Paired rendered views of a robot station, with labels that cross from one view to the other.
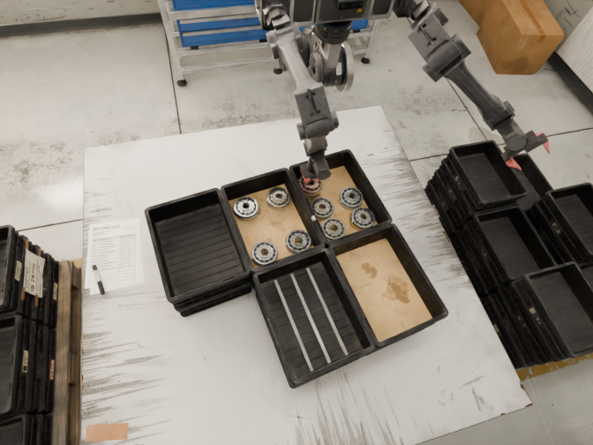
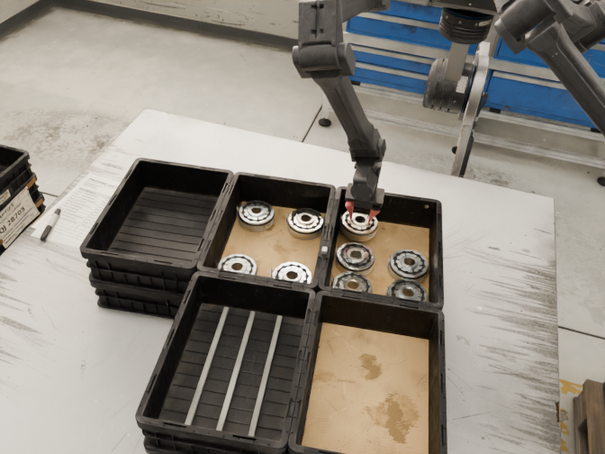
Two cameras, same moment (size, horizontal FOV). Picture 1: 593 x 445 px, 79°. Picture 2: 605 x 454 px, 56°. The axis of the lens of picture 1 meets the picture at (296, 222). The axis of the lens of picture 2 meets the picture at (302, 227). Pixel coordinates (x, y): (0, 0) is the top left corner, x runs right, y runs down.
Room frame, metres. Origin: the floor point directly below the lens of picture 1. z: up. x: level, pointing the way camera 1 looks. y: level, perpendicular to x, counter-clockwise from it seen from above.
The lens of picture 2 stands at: (-0.14, -0.62, 1.96)
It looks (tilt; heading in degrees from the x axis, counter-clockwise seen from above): 43 degrees down; 37
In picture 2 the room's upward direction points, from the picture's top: 4 degrees clockwise
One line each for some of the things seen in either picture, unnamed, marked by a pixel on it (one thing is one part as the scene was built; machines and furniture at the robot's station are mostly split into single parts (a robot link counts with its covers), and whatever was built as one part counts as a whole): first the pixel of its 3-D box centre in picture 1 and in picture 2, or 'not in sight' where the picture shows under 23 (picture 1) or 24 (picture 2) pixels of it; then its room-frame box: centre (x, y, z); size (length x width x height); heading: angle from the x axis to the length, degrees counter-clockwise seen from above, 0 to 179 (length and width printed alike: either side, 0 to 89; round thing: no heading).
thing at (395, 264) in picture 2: (351, 197); (409, 263); (0.88, -0.22, 0.86); 0.10 x 0.10 x 0.01
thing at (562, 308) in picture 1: (542, 318); not in sight; (0.64, -1.34, 0.37); 0.40 x 0.30 x 0.45; 22
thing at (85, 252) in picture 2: (196, 241); (163, 210); (0.54, 0.36, 0.92); 0.40 x 0.30 x 0.02; 30
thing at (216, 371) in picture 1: (276, 285); (263, 375); (0.61, 0.06, 0.35); 1.60 x 1.60 x 0.70; 22
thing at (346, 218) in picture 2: (311, 183); (359, 221); (0.91, -0.04, 0.88); 0.10 x 0.10 x 0.01
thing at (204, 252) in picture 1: (198, 246); (165, 224); (0.54, 0.36, 0.87); 0.40 x 0.30 x 0.11; 30
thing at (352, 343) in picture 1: (310, 313); (235, 365); (0.35, -0.10, 0.87); 0.40 x 0.30 x 0.11; 30
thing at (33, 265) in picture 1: (33, 273); (16, 216); (0.48, 1.24, 0.41); 0.31 x 0.02 x 0.16; 22
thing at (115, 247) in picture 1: (113, 252); (87, 208); (0.53, 0.75, 0.70); 0.33 x 0.23 x 0.01; 22
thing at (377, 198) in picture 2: (314, 165); (365, 187); (0.91, -0.04, 1.00); 0.10 x 0.07 x 0.07; 119
